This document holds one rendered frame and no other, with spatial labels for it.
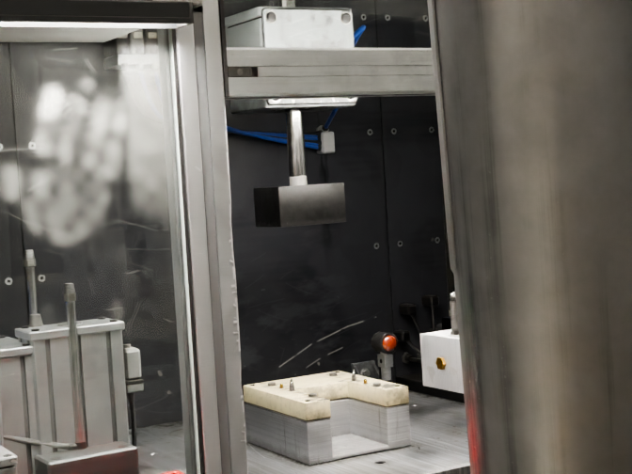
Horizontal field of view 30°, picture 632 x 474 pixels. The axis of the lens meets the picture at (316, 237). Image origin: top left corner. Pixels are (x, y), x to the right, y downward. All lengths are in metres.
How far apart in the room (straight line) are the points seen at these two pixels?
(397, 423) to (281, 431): 0.13
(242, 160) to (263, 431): 0.39
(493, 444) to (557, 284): 0.07
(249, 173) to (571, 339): 1.18
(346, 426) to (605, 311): 0.98
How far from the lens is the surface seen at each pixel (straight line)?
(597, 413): 0.42
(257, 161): 1.57
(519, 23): 0.39
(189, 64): 1.07
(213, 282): 1.07
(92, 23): 1.02
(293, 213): 1.31
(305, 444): 1.26
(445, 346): 1.06
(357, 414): 1.36
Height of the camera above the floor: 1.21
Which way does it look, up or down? 3 degrees down
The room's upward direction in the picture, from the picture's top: 3 degrees counter-clockwise
